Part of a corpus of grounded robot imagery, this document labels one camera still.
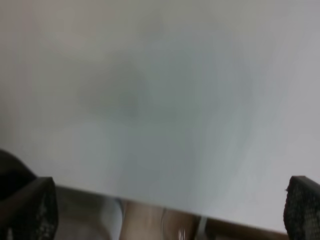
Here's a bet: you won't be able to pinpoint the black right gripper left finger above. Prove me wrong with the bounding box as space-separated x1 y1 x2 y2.
0 177 59 240

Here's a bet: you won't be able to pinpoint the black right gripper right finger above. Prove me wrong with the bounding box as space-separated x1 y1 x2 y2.
283 176 320 240

